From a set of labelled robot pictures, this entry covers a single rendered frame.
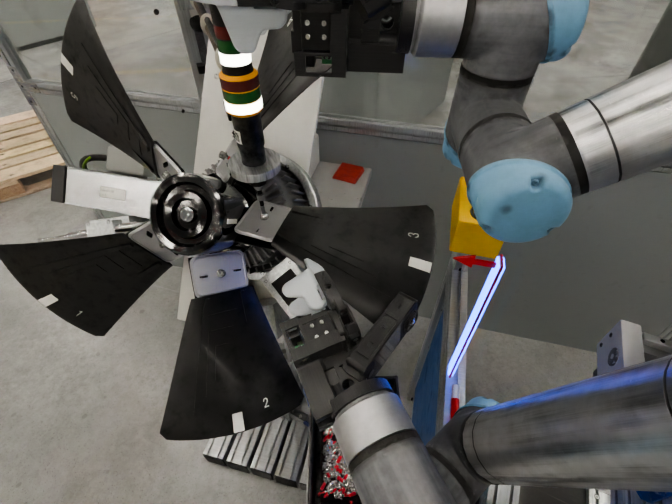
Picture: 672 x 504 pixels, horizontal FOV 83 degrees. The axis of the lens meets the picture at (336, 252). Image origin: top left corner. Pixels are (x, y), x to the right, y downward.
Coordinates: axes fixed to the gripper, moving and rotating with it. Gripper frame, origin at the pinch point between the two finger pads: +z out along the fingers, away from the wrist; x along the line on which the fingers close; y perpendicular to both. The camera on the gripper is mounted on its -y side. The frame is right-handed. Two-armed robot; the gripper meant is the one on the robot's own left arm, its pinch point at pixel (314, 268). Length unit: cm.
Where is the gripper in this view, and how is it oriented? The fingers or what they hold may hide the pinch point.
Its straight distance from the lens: 52.9
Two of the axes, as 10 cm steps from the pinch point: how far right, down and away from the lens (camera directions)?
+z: -3.9, -6.6, 6.4
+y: -9.2, 3.5, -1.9
